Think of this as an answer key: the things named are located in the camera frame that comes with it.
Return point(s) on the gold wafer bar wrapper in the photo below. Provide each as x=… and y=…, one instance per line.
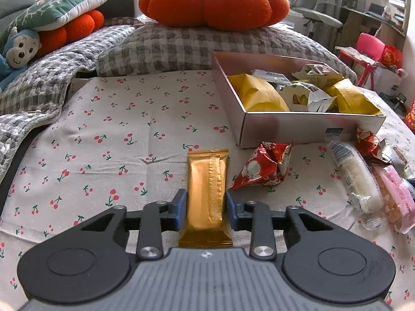
x=206, y=225

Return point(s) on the red crumpled snack packet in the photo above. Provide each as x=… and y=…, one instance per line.
x=368, y=144

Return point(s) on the grey checked blanket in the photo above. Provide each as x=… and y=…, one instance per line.
x=36, y=97

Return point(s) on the white office chair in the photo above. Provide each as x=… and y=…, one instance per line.
x=307, y=8

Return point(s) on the orange pumpkin plush cushion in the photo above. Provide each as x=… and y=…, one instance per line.
x=224, y=15

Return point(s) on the silver foil snack packet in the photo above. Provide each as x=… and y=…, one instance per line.
x=394, y=156

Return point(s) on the red gift bag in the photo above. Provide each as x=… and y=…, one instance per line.
x=409, y=119

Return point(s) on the grey checked pillow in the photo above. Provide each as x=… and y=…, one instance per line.
x=154, y=48

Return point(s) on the clear rice cracker packet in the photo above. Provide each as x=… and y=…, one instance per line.
x=361, y=184

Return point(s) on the silver cardboard snack box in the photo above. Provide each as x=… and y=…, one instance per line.
x=251, y=128

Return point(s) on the yellow snack bag left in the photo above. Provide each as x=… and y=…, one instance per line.
x=257, y=95

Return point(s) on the orange caterpillar plush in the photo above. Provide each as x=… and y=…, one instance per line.
x=73, y=31

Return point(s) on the cherry print tablecloth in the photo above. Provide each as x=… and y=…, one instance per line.
x=125, y=141

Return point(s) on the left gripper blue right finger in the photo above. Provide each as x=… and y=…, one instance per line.
x=256, y=218

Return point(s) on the yellow snack bag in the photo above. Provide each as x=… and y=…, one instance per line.
x=350, y=99
x=257, y=95

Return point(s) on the yellow snack bag right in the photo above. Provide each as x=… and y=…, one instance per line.
x=350, y=99

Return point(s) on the blue monkey plush toy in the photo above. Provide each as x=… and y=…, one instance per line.
x=20, y=48

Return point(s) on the red triangular snack packet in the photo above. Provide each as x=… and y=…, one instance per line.
x=267, y=166

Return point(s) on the red child chair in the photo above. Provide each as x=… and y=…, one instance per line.
x=367, y=53

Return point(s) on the green snowflake pillow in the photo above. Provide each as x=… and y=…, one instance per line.
x=48, y=15

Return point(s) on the white nut snack packet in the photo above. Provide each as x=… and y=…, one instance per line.
x=305, y=97

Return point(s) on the wooden desk with clutter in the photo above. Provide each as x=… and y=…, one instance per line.
x=387, y=20

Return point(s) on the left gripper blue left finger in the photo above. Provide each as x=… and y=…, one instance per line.
x=156, y=218

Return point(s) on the pink snack packet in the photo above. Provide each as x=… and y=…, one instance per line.
x=398, y=198

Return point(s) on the red bag by desk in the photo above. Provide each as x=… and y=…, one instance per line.
x=391, y=57

